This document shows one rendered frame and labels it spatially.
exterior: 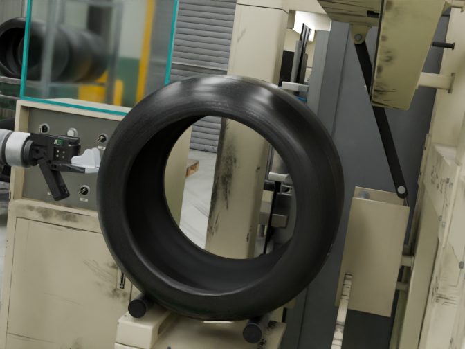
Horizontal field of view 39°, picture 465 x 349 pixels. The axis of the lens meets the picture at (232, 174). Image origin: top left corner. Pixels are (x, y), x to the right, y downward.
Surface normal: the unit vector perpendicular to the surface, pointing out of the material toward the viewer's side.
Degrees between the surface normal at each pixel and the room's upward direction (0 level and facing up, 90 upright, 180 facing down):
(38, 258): 90
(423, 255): 90
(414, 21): 162
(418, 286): 90
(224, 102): 79
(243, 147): 90
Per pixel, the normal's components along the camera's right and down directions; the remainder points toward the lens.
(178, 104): -0.26, -0.05
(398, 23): -0.19, 0.97
